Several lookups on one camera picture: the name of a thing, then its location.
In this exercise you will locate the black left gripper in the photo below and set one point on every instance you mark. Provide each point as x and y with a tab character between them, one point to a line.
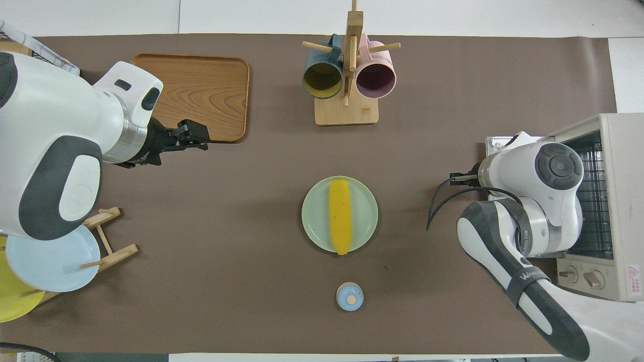
156	146

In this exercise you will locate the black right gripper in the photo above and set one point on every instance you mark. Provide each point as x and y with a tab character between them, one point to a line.
465	177

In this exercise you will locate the pale green plate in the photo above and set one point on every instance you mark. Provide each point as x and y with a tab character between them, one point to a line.
365	213

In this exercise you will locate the yellow corn cob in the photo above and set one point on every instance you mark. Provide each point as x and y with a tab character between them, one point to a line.
340	216

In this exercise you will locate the cream toaster oven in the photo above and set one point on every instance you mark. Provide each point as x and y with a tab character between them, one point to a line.
626	201

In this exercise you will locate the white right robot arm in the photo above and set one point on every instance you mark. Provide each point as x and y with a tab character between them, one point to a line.
533	171

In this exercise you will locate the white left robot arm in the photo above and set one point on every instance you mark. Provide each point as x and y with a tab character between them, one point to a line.
50	110

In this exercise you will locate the wooden serving tray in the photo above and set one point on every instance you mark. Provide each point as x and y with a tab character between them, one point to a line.
211	95

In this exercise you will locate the brown table mat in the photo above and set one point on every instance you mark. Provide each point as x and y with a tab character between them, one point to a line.
226	241

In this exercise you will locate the pink mug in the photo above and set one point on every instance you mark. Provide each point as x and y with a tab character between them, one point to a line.
375	80

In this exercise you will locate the wooden mug rack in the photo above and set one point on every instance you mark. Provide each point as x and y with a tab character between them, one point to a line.
347	114

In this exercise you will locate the wooden plate rack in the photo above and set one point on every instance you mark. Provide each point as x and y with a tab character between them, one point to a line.
118	255

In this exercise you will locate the dark teal mug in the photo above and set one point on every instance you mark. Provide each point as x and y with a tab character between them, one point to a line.
322	80

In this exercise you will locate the white checked cloth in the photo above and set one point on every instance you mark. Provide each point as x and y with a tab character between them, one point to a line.
45	50

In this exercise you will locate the light blue plate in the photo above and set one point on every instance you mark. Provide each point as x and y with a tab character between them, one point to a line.
50	266

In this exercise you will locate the yellow plate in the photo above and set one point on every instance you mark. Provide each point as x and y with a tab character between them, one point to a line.
15	301

